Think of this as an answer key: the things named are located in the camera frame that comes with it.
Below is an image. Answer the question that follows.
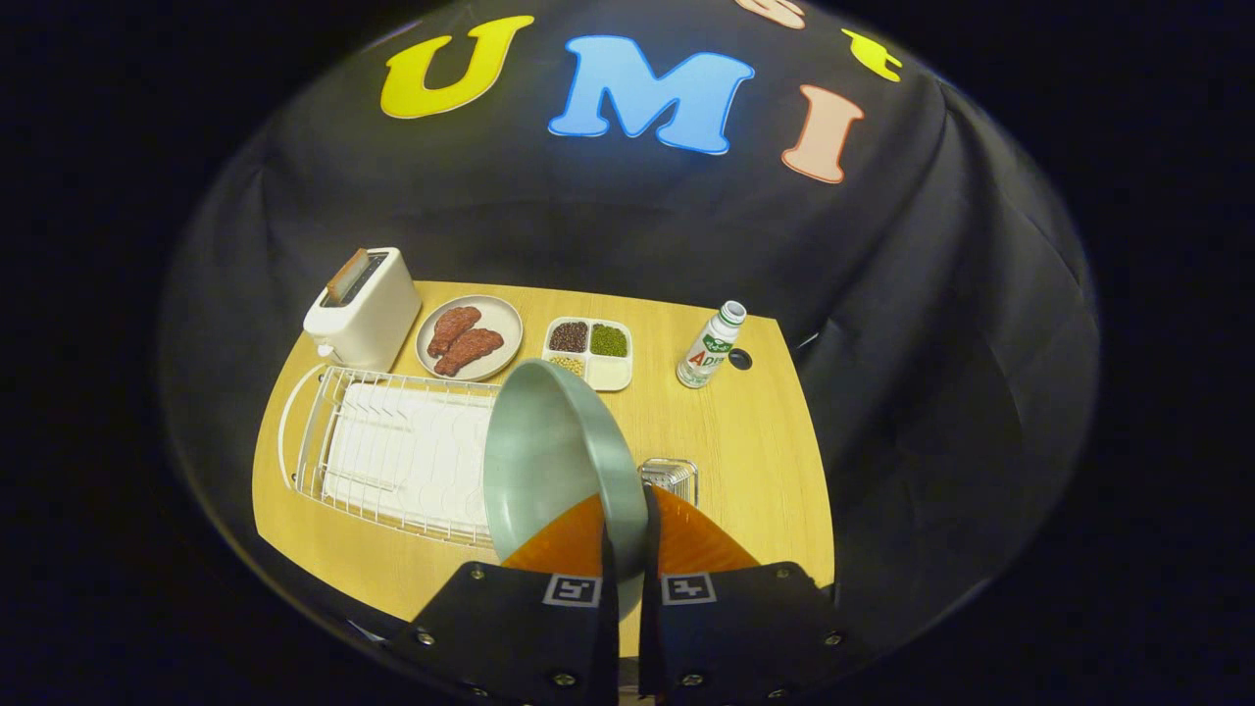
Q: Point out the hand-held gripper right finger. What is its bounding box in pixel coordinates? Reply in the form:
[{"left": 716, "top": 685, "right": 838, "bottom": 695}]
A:
[{"left": 639, "top": 483, "right": 864, "bottom": 706}]

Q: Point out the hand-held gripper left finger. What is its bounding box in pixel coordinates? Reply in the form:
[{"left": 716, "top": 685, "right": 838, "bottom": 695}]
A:
[{"left": 387, "top": 493, "right": 621, "bottom": 706}]

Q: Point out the metal wire basket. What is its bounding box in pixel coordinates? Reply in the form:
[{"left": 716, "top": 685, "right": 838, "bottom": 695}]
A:
[{"left": 637, "top": 457, "right": 700, "bottom": 508}]

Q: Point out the light green plate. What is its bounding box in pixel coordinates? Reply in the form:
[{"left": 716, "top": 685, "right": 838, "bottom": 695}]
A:
[{"left": 482, "top": 358, "right": 650, "bottom": 581}]

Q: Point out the white wire dish rack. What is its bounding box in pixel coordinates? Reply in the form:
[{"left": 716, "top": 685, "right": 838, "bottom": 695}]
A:
[{"left": 277, "top": 365, "right": 506, "bottom": 548}]

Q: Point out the beige plate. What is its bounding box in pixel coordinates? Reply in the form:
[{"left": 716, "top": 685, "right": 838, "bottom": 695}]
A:
[{"left": 416, "top": 294, "right": 525, "bottom": 383}]

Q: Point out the white divided snack tray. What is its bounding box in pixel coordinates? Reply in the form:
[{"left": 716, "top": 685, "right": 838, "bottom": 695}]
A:
[{"left": 541, "top": 316, "right": 634, "bottom": 393}]

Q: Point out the white drip tray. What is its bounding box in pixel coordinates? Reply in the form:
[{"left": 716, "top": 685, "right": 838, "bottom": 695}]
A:
[{"left": 322, "top": 380, "right": 496, "bottom": 535}]

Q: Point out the white green drink bottle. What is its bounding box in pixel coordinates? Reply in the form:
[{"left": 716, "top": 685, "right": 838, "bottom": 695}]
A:
[{"left": 675, "top": 300, "right": 748, "bottom": 390}]

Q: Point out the brown meat piece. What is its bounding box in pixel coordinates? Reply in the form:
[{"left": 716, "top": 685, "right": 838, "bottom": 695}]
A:
[
  {"left": 433, "top": 328, "right": 506, "bottom": 378},
  {"left": 427, "top": 306, "right": 483, "bottom": 359}
]

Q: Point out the white toaster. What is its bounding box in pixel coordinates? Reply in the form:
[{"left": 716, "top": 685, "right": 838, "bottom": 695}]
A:
[{"left": 302, "top": 246, "right": 423, "bottom": 374}]

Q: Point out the black backdrop cloth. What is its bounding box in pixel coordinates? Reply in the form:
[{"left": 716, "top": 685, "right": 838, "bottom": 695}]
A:
[{"left": 157, "top": 0, "right": 1099, "bottom": 648}]

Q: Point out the brown toast slice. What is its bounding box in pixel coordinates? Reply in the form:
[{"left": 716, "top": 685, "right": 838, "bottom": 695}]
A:
[{"left": 325, "top": 248, "right": 372, "bottom": 305}]

